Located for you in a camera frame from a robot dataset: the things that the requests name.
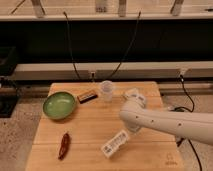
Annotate white plastic bottle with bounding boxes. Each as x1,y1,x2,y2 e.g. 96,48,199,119
101,130,129,158

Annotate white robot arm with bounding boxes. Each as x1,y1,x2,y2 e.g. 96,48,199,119
119,88,213,145

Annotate green ceramic bowl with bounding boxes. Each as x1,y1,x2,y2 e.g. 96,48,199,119
43,92,77,120

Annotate clear plastic cup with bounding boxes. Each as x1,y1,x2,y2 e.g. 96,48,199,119
100,80,115,102

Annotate small white packet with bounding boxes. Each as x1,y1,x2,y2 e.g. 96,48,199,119
123,89,133,99

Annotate brown black rectangular block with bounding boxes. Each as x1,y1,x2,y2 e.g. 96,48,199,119
77,90,98,104

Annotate red chili pepper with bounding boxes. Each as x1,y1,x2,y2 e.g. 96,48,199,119
58,133,71,160

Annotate black equipment at left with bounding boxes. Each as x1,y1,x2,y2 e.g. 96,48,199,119
0,46,19,118

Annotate white wall outlet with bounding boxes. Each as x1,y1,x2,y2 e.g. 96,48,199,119
89,71,96,82

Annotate left black hanging cable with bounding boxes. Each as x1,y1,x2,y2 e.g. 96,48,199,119
62,11,82,81

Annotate black hanging cable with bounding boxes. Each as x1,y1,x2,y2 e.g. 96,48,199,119
107,10,142,81
62,11,82,81

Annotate right black hanging cable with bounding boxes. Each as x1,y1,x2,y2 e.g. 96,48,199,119
107,10,142,81

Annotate black floor cable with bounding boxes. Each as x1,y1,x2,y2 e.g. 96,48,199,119
173,75,203,171

